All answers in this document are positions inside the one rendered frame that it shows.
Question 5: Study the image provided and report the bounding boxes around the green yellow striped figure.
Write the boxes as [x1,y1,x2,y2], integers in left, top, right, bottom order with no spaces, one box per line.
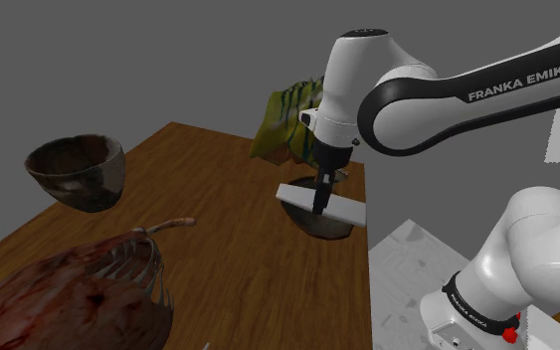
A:
[249,76,327,170]

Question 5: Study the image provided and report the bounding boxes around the brown shallow bowl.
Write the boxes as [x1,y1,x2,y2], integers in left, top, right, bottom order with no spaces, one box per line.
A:
[279,175,359,242]

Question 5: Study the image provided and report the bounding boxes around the white bar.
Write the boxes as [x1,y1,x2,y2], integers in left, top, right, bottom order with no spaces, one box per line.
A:
[275,183,368,229]

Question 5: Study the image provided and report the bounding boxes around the red anglerfish figure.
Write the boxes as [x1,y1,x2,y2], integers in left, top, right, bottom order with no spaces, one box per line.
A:
[0,217,198,350]

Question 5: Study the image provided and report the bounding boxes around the dark brown deep bowl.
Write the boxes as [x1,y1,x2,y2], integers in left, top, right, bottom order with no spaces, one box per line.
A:
[23,133,127,214]

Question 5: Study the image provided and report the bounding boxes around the grey patterned robot stand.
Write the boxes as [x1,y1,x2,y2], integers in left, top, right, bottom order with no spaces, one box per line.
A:
[368,218,471,350]

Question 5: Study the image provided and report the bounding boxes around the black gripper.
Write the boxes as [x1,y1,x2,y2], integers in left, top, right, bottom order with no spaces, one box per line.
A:
[310,141,354,217]

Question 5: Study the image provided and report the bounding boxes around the wooden table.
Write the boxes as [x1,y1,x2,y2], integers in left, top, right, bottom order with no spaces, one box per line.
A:
[0,120,374,350]

